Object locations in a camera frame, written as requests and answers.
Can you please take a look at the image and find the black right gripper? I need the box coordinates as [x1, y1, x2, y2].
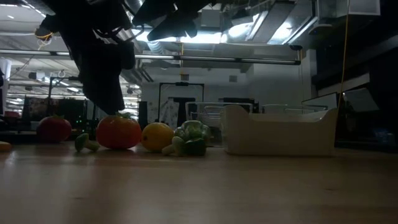
[132, 0, 218, 42]

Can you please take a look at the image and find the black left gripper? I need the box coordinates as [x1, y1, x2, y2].
[58, 0, 137, 116]

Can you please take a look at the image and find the orange-red tomato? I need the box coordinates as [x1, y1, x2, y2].
[95, 112, 143, 151]

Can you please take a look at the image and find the green cap toy mushroom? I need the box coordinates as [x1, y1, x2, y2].
[73, 133, 101, 154]
[161, 136, 186, 157]

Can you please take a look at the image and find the red toy tomato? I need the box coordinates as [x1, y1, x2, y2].
[37, 114, 73, 144]

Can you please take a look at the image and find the yellow toy lemon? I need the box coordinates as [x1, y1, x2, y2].
[141, 122, 175, 153]

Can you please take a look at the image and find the small green toy pepper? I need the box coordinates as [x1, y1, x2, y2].
[180, 138, 208, 157]

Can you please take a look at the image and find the grey ceiling box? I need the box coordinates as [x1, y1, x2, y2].
[200, 8, 222, 29]

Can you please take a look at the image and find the long grey overhead bar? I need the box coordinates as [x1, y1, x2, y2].
[0, 49, 302, 66]

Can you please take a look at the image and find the large green toy bell pepper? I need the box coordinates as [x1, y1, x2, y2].
[174, 119, 213, 147]

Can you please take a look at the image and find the clear plastic bin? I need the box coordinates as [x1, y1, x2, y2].
[185, 101, 253, 147]
[261, 104, 329, 114]

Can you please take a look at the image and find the white plastic basket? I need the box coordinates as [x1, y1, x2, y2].
[221, 105, 339, 157]

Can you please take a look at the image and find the black metal frame rack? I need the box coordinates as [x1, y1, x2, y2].
[157, 82, 205, 125]
[48, 76, 83, 125]

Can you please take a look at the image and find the black ceiling device yellow cable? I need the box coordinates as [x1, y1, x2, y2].
[34, 26, 53, 41]

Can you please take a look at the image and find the hanging yellow cable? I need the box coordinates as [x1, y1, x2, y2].
[337, 0, 351, 103]

